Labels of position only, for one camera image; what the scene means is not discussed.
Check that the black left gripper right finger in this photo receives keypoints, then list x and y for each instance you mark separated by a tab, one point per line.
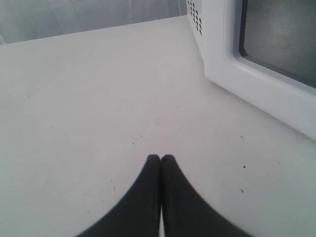
185	212

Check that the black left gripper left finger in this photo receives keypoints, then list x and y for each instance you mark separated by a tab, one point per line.
137	214

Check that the white microwave door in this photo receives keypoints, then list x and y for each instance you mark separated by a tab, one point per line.
264	51

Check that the white Midea microwave oven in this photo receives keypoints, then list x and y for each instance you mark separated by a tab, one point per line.
197	22

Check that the white backdrop curtain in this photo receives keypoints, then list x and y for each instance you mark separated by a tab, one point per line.
22	20

